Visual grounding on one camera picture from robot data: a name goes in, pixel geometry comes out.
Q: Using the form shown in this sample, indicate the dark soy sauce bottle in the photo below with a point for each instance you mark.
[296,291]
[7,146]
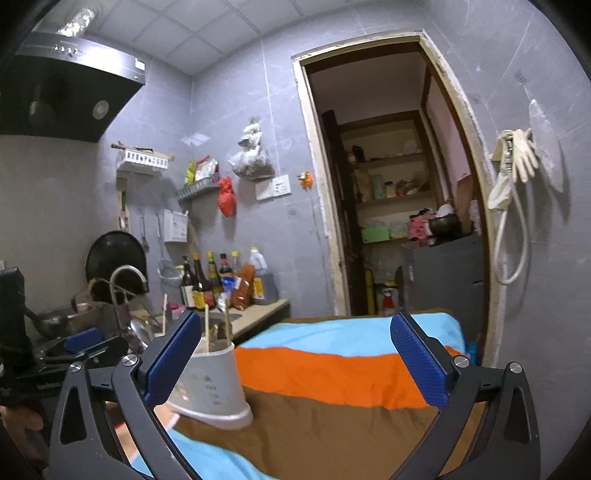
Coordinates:
[203,295]

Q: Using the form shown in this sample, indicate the curved sink faucet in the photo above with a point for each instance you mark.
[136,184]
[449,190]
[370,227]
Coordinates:
[115,287]

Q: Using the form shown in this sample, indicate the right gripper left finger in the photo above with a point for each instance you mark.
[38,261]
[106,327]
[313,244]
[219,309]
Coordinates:
[166,357]

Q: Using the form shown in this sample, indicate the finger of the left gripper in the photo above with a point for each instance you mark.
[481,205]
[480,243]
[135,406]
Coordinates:
[82,341]

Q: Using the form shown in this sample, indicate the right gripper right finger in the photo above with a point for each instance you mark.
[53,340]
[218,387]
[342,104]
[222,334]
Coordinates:
[425,358]

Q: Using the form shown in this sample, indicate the white wall rack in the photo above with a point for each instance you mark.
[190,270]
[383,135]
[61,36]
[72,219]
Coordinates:
[141,160]

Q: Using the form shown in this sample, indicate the black range hood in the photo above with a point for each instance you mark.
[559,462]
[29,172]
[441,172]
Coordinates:
[66,87]

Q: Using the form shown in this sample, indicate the red plastic bag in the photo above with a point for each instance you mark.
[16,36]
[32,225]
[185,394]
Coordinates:
[226,200]

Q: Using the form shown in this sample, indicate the striped blue orange brown cloth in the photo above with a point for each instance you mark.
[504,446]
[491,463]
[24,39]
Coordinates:
[330,398]

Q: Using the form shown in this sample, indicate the left hand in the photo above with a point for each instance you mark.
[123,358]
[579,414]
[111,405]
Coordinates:
[18,421]

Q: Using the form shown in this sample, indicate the wooden shelf unit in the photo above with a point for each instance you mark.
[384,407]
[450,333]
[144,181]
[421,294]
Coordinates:
[395,177]

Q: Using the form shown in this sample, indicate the white plastic utensil holder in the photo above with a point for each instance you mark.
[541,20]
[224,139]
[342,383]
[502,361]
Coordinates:
[209,389]

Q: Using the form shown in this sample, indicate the hanging bag of garlic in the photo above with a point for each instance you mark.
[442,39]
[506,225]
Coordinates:
[251,161]

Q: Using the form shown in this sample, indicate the dark grey cabinet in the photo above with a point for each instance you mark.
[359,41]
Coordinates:
[447,277]

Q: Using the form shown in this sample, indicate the white wall socket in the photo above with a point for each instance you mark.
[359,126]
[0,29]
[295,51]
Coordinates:
[272,188]

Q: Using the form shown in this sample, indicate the white-capped oil jug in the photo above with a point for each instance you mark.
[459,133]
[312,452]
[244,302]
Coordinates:
[264,291]

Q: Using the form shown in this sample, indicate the white rubber glove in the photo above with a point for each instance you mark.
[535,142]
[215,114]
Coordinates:
[515,154]

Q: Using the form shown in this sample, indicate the orange snack packet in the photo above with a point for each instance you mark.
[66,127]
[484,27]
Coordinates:
[241,295]

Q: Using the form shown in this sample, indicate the black bowl on cabinet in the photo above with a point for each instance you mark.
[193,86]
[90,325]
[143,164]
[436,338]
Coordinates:
[446,229]

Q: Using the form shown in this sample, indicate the black wok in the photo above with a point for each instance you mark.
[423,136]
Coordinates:
[109,251]

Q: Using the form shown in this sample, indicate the pink cloth on cabinet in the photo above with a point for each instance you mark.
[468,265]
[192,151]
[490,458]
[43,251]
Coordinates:
[418,227]

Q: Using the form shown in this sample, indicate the wooden chopstick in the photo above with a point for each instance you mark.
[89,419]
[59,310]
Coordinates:
[207,328]
[227,324]

